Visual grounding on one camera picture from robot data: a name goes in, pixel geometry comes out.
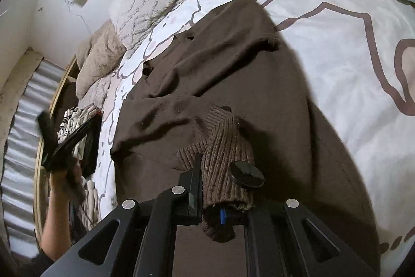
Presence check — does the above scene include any brown knit cardigan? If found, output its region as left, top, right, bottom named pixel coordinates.
left=110, top=0, right=380, bottom=276

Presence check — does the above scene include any person's left forearm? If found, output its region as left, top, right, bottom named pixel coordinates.
left=41, top=187, right=71, bottom=261

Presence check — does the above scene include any person's left hand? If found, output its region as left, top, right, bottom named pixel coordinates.
left=49, top=156, right=85, bottom=205

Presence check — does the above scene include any grey corrugated wardrobe door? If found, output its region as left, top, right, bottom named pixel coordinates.
left=1, top=59, right=64, bottom=264

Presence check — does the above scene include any black white patterned garment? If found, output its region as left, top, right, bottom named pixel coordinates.
left=57, top=104, right=101, bottom=231

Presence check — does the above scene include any wooden shelf unit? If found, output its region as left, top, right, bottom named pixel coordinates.
left=33, top=56, right=79, bottom=245

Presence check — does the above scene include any beige quilted blanket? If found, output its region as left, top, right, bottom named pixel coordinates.
left=75, top=20, right=127, bottom=99

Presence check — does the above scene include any bear print bed sheet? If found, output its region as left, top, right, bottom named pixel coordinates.
left=94, top=0, right=414, bottom=276

